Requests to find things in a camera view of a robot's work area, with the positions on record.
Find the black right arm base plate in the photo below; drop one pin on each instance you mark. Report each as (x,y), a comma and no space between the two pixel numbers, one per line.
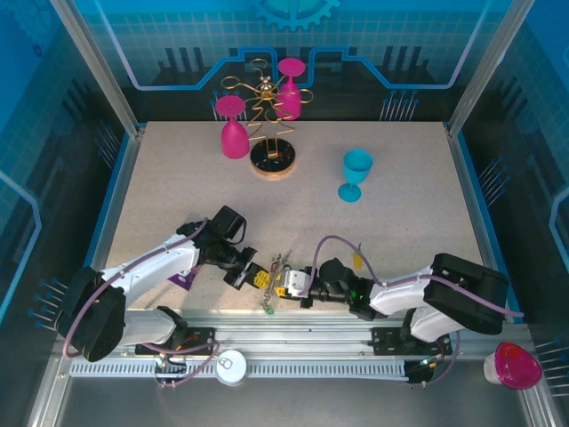
(387,340)

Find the white tin can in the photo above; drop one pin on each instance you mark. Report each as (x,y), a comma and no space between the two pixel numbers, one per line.
(231,365)

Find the purple candy bag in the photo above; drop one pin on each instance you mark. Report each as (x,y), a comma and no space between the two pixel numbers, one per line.
(183,280)

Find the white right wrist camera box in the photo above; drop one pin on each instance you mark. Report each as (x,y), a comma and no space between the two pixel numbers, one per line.
(295,282)

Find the pink and white cup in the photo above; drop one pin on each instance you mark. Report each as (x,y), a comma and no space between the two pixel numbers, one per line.
(515,367)

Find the aluminium frame rail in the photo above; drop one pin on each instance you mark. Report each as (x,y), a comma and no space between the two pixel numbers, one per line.
(289,331)

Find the pink wine glass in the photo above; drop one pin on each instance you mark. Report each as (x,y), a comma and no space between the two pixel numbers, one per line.
(234,142)
(289,104)

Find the key with yellow tag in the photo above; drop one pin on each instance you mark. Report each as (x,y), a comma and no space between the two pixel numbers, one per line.
(356,261)

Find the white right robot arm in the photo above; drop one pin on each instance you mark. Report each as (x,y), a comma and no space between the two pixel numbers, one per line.
(400,289)

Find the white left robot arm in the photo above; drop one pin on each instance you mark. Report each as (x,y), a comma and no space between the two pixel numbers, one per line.
(146,267)

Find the blue plastic goblet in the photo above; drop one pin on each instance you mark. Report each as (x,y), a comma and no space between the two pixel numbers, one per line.
(356,166)

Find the aluminium frame post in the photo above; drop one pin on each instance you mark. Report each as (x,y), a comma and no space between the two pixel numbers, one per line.
(102,71)
(484,66)

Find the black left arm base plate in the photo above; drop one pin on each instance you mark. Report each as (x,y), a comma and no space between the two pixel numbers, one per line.
(200,340)

